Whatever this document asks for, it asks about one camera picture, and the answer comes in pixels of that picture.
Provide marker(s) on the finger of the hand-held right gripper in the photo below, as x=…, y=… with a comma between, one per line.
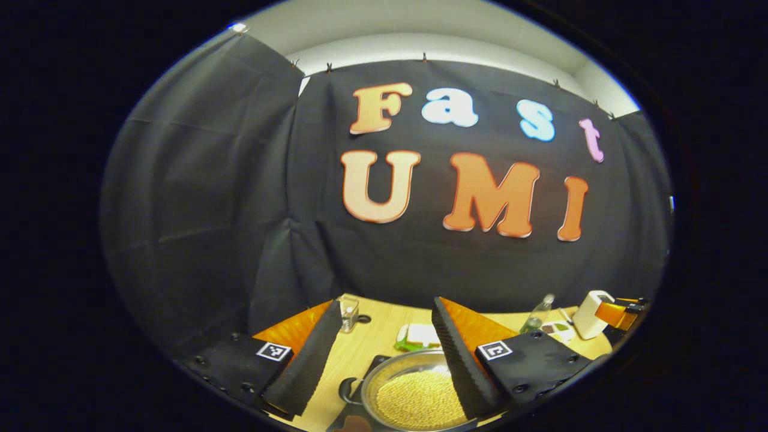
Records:
x=612, y=312

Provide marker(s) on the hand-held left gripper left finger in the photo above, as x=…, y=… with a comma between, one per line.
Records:
x=309, y=366

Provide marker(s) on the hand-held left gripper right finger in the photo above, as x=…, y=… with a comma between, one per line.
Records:
x=459, y=360

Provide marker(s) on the steel pot with soybeans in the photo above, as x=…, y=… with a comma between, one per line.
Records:
x=414, y=399

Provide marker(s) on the black induction cooktop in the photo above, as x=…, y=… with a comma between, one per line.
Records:
x=378, y=362

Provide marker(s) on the white toaster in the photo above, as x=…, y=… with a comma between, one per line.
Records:
x=588, y=315

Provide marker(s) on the sandwich on white plate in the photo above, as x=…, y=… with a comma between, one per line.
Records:
x=417, y=336

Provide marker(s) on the white divided bean dish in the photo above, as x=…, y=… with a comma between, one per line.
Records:
x=558, y=330

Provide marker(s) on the small metal utensil holder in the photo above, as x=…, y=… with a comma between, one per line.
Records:
x=349, y=315

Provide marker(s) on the clear plastic water bottle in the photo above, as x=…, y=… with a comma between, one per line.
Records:
x=534, y=321

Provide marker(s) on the black backdrop cloth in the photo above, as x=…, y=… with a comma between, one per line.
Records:
x=210, y=210

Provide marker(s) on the row of black cloth clips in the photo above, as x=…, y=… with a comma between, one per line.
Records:
x=424, y=57

